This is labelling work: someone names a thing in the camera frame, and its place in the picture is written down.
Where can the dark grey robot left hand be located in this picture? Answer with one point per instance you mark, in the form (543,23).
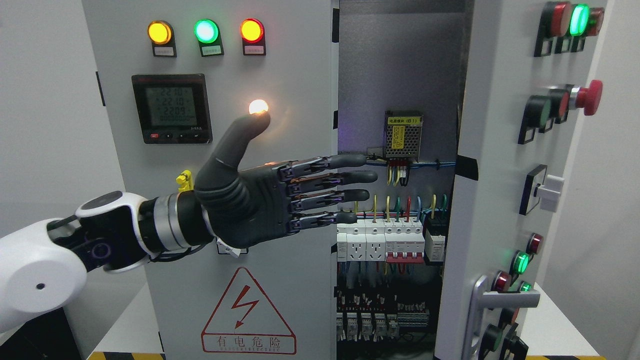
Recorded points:
(277,199)

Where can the grey cabinet door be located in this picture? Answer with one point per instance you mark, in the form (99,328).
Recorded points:
(515,116)
(295,79)

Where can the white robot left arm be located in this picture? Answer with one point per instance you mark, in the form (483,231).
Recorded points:
(45,265)

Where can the white glowing indicator light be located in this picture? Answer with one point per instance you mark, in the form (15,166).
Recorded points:
(258,106)

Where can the red electric hazard warning sticker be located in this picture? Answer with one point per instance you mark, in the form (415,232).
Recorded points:
(246,321)

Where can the black digital power meter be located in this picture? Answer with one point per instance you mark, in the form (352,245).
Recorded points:
(172,108)

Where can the white socket breaker row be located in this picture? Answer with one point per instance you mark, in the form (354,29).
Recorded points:
(379,240)

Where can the relay terminal block row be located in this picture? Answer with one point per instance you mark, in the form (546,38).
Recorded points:
(379,314)

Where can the metal mesh power supply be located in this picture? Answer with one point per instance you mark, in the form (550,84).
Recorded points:
(402,134)

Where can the red indicator light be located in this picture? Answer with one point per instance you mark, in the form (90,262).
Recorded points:
(252,33)

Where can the green indicator light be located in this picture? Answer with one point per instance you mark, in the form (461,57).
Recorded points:
(209,38)

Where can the black white surge protector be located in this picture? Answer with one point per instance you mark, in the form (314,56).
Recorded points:
(435,232)

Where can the yellow indicator light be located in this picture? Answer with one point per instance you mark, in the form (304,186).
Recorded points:
(162,39)

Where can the black device with antenna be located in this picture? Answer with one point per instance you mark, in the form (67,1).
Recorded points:
(47,337)

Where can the red emergency stop button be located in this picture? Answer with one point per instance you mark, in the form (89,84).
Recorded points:
(587,98)

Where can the white rotary selector switch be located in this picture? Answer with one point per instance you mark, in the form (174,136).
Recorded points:
(224,249)

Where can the yellow terminal post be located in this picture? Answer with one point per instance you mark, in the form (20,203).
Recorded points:
(185,181)

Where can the silver door handle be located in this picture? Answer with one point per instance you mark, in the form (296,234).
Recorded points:
(483,337)

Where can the white selector switch right door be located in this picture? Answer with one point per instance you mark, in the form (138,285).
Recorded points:
(541,190)

